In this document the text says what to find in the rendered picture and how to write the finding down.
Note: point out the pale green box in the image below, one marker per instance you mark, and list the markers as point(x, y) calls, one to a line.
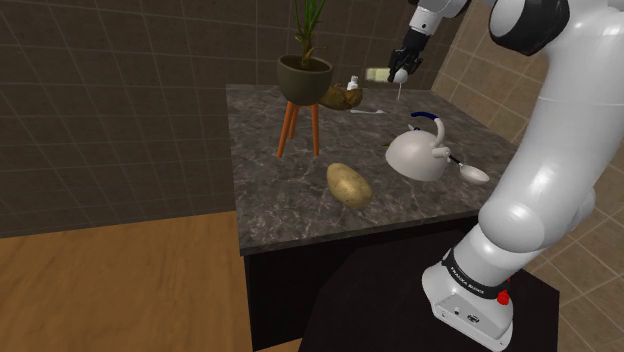
point(376, 74)

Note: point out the potted plant on orange legs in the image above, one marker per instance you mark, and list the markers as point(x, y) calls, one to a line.
point(304, 80)

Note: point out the small white bottle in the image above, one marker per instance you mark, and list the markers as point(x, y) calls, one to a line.
point(352, 84)

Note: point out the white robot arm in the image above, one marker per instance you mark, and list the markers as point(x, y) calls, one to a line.
point(560, 146)

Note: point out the white spoon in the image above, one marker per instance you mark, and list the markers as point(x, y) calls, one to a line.
point(400, 76)

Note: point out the brown potato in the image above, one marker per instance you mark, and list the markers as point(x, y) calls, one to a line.
point(348, 186)

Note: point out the brown bread loaf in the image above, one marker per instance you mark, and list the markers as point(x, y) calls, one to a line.
point(341, 98)

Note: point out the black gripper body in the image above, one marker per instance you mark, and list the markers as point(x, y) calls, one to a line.
point(412, 46)

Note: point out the dark robot stand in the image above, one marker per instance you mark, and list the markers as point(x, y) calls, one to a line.
point(380, 292)

